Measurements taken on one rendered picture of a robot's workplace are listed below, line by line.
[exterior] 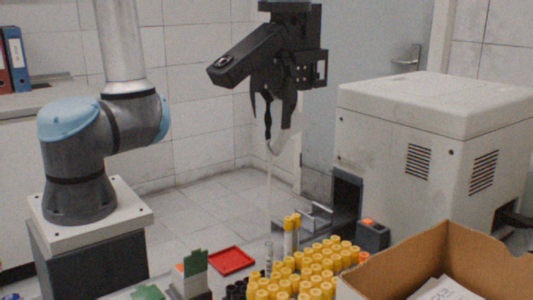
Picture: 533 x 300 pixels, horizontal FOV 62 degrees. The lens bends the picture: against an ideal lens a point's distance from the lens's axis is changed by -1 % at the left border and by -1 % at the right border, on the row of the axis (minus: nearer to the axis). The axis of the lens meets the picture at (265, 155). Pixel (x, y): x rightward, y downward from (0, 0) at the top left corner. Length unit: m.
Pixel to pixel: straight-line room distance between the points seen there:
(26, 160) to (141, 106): 1.38
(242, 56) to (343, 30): 2.07
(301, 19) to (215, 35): 2.63
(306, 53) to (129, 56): 0.46
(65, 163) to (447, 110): 0.69
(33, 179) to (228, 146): 1.62
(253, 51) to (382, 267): 0.33
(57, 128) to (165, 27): 2.21
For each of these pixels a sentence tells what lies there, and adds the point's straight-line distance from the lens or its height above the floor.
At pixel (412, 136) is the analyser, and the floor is 1.12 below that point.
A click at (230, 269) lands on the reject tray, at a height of 0.88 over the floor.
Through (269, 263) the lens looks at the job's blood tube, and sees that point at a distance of 0.71.
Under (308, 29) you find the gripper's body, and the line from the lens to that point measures 0.62.
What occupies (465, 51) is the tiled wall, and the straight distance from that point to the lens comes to 2.24.
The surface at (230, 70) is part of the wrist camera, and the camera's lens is 0.54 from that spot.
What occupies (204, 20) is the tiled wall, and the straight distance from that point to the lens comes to 3.18.
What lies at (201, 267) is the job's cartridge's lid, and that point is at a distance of 0.69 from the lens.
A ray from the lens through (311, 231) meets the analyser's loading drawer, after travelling 0.86.
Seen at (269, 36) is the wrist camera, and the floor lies 1.29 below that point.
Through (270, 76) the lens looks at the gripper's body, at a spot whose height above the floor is 1.24.
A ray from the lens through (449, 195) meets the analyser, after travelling 0.78.
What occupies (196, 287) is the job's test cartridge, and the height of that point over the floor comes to 0.93.
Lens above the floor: 1.35
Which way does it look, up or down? 20 degrees down
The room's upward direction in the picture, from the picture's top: straight up
